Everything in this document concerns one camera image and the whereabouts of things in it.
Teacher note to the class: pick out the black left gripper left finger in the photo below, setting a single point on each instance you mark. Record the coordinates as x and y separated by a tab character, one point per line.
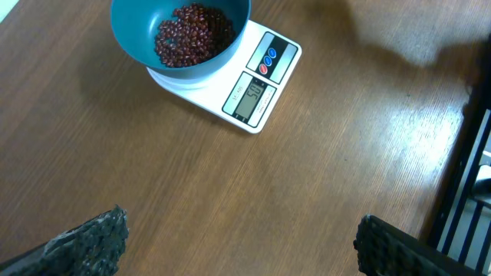
92	248

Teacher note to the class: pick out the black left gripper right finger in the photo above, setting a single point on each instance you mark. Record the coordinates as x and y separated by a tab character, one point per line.
384	250

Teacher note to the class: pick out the white digital kitchen scale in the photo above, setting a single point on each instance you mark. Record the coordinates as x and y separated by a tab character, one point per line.
246	89

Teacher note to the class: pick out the teal plastic bowl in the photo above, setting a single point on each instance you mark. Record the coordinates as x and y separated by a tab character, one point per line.
135	22

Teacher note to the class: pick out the red beans in bowl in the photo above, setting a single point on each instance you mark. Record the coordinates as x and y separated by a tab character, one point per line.
193	35

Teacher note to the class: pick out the black aluminium frame rail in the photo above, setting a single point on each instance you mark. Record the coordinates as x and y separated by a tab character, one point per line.
461	228

